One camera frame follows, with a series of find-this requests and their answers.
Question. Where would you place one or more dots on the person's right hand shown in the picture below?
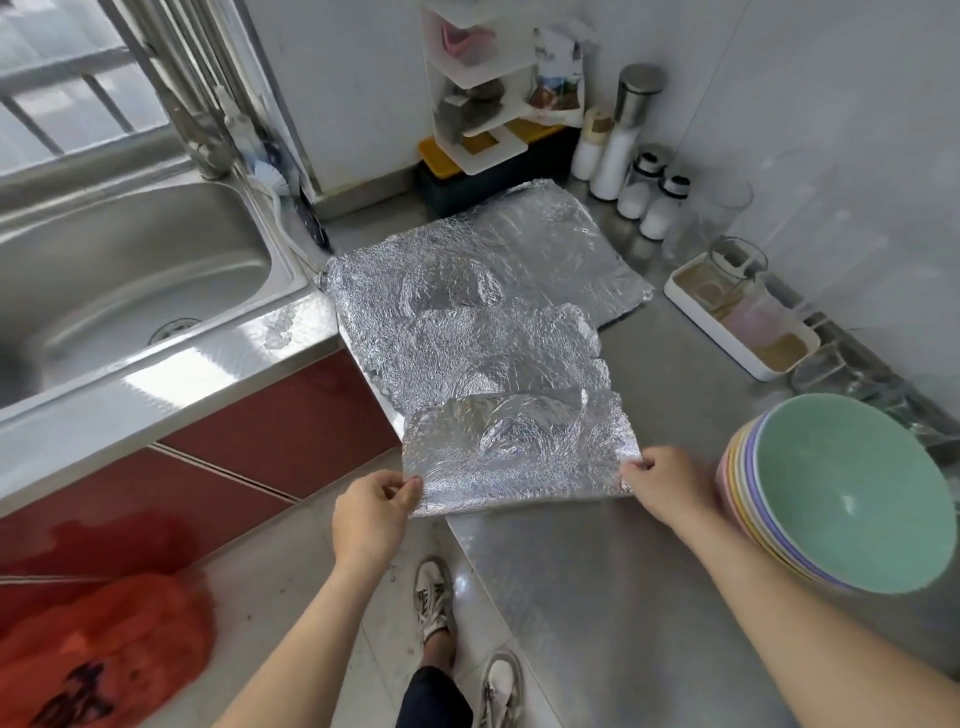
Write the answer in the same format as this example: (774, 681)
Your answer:
(675, 488)

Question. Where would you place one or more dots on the person's left hand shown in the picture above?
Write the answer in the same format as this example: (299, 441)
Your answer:
(375, 522)

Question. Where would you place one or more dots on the pink bowl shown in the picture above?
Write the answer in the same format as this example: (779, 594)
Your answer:
(728, 488)

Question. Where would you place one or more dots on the foil-covered bowl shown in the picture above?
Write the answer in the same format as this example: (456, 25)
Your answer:
(510, 450)

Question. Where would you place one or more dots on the green bowl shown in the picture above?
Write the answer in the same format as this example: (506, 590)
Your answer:
(855, 488)

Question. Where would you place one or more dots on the stack of aluminium foil sheets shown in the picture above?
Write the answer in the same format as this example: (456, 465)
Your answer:
(480, 285)

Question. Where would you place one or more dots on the person's right forearm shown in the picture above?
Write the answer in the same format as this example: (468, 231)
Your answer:
(810, 630)

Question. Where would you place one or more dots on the person's left forearm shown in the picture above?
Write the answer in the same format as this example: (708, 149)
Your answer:
(308, 660)

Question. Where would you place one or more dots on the person's left white shoe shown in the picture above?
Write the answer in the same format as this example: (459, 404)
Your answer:
(434, 600)

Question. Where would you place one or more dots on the person's white shoe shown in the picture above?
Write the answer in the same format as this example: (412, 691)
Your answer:
(500, 690)
(434, 600)

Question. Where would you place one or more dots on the person's dark trousers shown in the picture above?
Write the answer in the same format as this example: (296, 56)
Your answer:
(432, 701)

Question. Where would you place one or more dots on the person's right white shoe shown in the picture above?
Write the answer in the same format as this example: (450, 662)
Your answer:
(500, 690)

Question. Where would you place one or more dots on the red kitchen cabinet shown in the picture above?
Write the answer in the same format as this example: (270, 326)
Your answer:
(285, 435)

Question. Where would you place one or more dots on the white rectangular tray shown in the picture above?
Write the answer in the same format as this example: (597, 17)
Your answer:
(705, 315)

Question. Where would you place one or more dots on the pink translucent cup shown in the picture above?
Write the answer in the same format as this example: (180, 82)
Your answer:
(761, 318)

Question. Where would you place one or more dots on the white shaker with black lid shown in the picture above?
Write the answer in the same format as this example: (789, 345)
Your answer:
(662, 213)
(638, 192)

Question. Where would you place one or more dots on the red plastic bag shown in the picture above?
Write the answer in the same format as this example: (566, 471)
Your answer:
(105, 653)

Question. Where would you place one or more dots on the small white tan-capped bottle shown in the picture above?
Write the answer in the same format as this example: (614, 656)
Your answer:
(590, 150)

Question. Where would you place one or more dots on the tall white steel-capped bottle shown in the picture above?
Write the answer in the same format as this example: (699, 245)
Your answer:
(618, 143)

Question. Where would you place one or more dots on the stainless steel sink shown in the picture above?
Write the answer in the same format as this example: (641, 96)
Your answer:
(105, 285)

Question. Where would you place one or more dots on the white dish brush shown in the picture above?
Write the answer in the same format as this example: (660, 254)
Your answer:
(267, 173)

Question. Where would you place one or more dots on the colourful snack packet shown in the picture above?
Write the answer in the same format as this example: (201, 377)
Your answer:
(555, 72)

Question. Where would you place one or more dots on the white corner shelf rack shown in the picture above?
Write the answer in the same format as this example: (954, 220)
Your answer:
(480, 90)

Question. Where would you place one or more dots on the steel faucet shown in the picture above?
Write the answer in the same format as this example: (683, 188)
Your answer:
(173, 90)

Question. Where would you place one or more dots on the metal window railing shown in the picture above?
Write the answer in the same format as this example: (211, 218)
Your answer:
(60, 75)

